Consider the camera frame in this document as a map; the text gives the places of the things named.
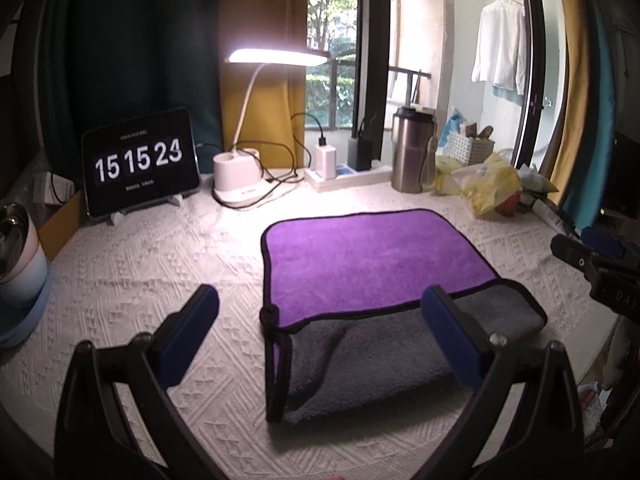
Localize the dark green curtain left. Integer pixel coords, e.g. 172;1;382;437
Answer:
38;0;224;180

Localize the white textured tablecloth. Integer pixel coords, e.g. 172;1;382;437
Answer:
1;183;616;479

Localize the yellow curtain right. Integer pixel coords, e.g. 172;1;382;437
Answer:
551;0;590;206

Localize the purple and grey towel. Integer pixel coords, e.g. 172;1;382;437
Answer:
259;209;548;425

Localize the white round humidifier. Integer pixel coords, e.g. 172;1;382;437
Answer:
1;203;52;349

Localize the white hanging shirt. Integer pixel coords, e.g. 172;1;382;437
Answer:
471;0;527;96

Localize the yellow curtain left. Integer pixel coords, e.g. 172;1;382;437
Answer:
218;0;307;167

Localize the black charger block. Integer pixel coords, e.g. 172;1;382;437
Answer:
347;136;372;171

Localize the teal curtain right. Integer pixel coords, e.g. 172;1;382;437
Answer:
576;4;615;231

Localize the cardboard box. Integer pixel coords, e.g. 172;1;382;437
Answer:
38;193;87;261

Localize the tablet showing clock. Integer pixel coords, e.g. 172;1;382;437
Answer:
81;107;201;219

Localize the white desk lamp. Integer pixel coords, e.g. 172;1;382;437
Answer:
213;44;330;210

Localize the yellow curtain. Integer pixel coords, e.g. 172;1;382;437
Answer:
551;0;590;206
218;0;307;167

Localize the white tube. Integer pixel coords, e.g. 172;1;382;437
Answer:
532;200;566;235

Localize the steel travel mug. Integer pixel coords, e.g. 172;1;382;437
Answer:
392;106;438;194

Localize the white charger plug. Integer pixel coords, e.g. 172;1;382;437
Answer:
314;144;337;180

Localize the white power strip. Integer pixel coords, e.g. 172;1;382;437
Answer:
304;164;392;192

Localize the white plastic basket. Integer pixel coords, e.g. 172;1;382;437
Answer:
444;132;495;166

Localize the yellow plastic bag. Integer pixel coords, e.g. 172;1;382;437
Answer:
434;154;523;219

